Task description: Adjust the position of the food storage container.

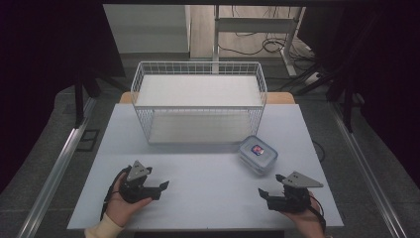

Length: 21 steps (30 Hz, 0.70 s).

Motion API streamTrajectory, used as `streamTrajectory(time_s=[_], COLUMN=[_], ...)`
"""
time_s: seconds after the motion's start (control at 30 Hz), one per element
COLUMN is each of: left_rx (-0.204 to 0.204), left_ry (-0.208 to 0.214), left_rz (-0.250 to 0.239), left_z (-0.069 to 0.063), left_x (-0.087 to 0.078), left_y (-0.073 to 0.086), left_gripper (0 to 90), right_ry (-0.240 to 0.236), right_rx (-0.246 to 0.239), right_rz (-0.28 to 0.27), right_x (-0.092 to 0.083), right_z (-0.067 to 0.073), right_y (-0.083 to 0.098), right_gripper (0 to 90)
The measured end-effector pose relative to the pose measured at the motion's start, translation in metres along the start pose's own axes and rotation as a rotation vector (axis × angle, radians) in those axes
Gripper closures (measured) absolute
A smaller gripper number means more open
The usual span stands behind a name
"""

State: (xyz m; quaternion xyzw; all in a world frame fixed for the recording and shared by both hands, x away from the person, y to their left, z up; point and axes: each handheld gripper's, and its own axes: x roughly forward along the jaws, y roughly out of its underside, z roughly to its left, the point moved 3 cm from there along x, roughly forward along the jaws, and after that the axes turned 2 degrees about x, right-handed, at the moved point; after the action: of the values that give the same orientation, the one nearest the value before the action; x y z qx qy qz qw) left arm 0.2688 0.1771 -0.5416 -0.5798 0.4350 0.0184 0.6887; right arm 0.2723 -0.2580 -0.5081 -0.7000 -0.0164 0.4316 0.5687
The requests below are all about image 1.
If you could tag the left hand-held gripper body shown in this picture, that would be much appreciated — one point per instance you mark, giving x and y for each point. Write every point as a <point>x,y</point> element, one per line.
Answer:
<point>133,193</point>

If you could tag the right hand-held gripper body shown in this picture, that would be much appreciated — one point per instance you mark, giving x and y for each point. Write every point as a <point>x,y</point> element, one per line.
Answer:
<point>292,198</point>

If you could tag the clear plastic food container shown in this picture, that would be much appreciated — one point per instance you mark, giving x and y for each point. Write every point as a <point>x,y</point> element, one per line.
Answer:
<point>258,154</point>

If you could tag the person's left hand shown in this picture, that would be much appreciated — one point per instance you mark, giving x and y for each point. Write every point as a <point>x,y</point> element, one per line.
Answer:
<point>120,208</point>

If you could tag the person's right hand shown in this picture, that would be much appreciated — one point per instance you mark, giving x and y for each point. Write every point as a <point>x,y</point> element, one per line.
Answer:
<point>307,216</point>

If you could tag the wooden board under table top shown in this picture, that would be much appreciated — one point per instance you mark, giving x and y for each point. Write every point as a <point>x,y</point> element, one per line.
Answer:
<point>280,98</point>

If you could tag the black stand leg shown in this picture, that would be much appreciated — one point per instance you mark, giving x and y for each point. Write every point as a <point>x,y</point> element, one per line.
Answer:
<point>79,105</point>
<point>347,109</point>

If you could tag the white power strip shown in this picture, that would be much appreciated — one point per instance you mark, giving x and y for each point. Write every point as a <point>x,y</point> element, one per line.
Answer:
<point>313,77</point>

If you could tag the white cabinet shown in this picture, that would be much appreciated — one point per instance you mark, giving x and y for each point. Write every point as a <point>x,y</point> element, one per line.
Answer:
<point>148,29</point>

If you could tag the dark curtain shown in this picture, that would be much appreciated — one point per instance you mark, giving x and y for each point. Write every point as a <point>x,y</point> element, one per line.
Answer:
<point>379,59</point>
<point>43,49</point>

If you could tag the black floor frame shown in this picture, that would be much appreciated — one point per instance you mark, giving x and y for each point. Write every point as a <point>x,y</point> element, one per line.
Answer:
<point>87,140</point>

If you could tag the metal floor rail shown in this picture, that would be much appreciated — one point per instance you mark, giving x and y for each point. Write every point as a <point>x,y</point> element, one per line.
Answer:
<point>56,168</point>
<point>366,168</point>

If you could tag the white metal desk frame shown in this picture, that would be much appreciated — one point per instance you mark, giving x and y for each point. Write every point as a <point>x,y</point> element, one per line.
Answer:
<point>254,24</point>

